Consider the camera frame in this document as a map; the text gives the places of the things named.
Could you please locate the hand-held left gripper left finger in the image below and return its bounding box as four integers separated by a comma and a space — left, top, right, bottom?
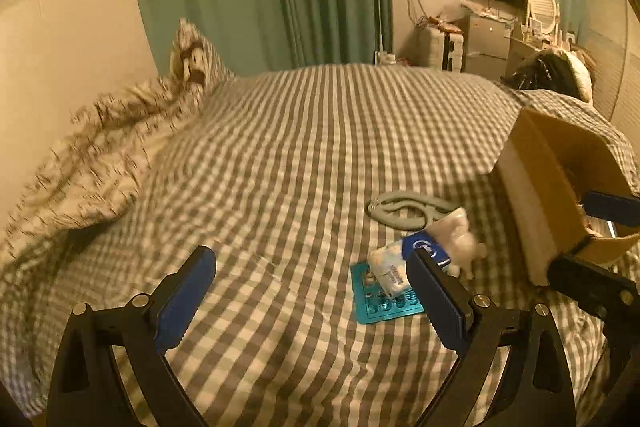
46, 245, 217, 427

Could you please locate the checkered pillow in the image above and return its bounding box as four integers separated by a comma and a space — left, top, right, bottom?
169, 18, 237, 88

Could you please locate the black plastic bag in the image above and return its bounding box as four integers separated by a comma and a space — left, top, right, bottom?
501, 51, 577, 96

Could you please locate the white oval mirror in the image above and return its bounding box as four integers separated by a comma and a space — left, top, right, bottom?
526, 0, 562, 44

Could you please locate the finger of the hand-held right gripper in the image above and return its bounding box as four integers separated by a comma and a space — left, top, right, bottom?
546, 252, 640, 325
581, 190, 640, 229

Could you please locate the crumpled patterned blanket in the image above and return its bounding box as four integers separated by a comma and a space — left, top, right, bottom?
0, 72, 221, 260

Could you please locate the white drawer unit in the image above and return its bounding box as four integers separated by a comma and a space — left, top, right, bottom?
424, 27, 468, 71

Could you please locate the brown cardboard box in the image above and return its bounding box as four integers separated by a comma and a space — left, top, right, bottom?
492, 106, 640, 288

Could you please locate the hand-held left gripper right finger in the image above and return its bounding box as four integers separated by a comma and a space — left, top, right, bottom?
406, 249, 577, 427

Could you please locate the grey cabinet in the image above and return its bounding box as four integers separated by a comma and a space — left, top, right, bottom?
459, 13, 517, 81

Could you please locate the teal blister pack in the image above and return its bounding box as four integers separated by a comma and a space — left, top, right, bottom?
350, 261, 427, 326

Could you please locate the white tissue packet blue label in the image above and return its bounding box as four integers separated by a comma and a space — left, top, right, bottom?
368, 231, 453, 299

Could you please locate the white plush toy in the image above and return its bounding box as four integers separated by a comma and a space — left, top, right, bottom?
434, 207, 489, 279

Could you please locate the grey checkered bed sheet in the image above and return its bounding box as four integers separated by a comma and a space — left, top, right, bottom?
0, 63, 640, 427

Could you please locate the cream cushion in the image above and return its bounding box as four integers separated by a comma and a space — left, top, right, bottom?
564, 51, 595, 104

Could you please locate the grey-green plastic clip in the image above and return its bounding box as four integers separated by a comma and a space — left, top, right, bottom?
366, 189, 462, 231

